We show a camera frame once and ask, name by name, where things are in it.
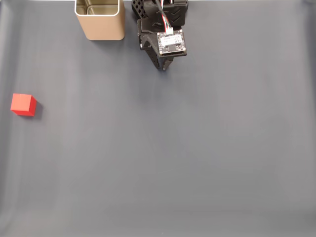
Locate camera cable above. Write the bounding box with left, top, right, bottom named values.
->
left=152, top=0, right=175, bottom=35

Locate gold metal tin container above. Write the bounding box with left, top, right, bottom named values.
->
left=74, top=0, right=126, bottom=41

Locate red cube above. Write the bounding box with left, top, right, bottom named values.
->
left=10, top=93, right=38, bottom=117

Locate camera circuit board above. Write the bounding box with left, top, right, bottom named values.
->
left=157, top=29, right=188, bottom=58

